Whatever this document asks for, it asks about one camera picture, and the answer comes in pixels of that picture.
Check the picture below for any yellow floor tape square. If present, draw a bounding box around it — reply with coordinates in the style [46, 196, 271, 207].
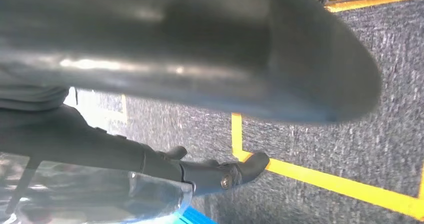
[231, 112, 424, 221]

